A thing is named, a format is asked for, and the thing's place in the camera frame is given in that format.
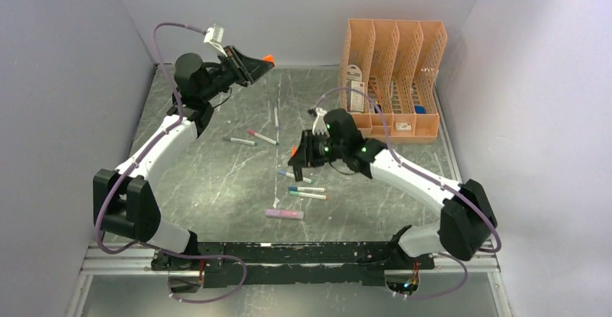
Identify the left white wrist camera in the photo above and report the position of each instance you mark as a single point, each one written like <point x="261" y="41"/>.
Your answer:
<point x="213" y="36"/>

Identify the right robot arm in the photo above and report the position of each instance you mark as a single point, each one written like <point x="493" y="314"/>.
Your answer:
<point x="466" y="218"/>

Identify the pink capped white marker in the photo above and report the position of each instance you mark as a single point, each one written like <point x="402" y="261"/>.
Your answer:
<point x="263" y="137"/>

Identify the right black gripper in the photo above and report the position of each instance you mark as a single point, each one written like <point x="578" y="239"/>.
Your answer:
<point x="306" y="155"/>

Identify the teal capped white marker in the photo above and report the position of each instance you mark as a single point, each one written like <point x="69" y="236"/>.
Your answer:
<point x="307" y="189"/>

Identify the orange mesh file organizer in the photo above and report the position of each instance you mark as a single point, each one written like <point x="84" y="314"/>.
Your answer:
<point x="399" y="60"/>

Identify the white packaged item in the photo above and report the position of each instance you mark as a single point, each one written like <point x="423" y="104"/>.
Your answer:
<point x="355" y="84"/>

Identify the black orange highlighter body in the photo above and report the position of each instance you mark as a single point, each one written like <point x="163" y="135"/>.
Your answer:
<point x="297" y="170"/>

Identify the blue object in organizer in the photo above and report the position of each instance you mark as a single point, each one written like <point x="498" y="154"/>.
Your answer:
<point x="420" y="109"/>

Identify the green capped orange marker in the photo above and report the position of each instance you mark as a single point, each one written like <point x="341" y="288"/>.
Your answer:
<point x="309" y="195"/>

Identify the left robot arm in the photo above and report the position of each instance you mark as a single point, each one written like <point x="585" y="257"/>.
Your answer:
<point x="124" y="200"/>

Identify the aluminium rail frame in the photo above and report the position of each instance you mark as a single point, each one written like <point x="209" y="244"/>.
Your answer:
<point x="136" y="260"/>

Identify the purple highlighter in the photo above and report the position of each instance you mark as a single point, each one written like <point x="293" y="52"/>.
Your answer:
<point x="284" y="214"/>

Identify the grey capped white marker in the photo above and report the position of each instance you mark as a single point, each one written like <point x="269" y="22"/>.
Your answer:
<point x="239" y="141"/>

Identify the blue capped white marker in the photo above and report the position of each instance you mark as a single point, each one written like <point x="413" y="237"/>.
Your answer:
<point x="291" y="175"/>

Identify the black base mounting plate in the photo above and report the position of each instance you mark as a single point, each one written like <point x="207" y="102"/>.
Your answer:
<point x="251" y="263"/>

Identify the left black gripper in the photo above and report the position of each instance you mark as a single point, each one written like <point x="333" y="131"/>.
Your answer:
<point x="247" y="70"/>

